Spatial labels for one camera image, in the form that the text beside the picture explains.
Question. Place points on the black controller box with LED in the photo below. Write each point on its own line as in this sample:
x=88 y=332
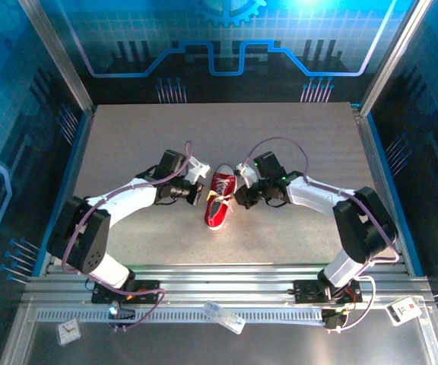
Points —
x=333 y=321
x=126 y=314

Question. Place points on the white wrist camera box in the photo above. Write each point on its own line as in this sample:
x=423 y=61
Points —
x=198 y=171
x=246 y=175

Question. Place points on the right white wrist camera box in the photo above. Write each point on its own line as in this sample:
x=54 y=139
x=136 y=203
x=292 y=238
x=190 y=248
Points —
x=246 y=175

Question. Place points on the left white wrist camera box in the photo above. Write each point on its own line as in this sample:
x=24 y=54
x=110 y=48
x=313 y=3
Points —
x=198 y=171

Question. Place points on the aluminium frame rail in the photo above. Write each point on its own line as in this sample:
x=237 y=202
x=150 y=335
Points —
x=223 y=285

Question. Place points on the aluminium corner post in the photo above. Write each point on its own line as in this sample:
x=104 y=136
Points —
x=394 y=57
x=59 y=57

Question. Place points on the white card with red mark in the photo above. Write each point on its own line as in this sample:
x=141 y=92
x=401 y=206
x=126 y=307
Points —
x=405 y=311

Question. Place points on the clear plastic bag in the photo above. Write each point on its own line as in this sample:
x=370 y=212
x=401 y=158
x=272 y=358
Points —
x=224 y=317

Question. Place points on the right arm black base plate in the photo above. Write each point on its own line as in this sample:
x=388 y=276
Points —
x=304 y=291

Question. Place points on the aluminium side rail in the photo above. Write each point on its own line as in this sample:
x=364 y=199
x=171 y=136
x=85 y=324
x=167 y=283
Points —
x=372 y=152

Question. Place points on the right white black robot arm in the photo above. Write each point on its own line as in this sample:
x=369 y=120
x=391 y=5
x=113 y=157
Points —
x=363 y=224

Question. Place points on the small white square clock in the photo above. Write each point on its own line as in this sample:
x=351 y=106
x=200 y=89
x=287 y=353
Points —
x=68 y=332

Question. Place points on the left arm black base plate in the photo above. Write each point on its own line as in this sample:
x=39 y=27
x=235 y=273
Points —
x=150 y=289

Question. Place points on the red canvas sneaker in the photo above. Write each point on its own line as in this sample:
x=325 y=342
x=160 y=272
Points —
x=217 y=218

